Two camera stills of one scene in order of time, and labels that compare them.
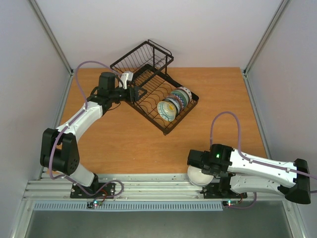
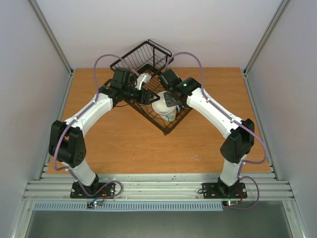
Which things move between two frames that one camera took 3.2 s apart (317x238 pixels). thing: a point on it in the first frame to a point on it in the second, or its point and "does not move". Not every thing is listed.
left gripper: (135, 96) to (144, 100)
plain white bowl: (197, 178) to (161, 106)
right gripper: (194, 158) to (171, 99)
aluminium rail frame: (141, 187) does not move
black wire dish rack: (157, 96) does not move
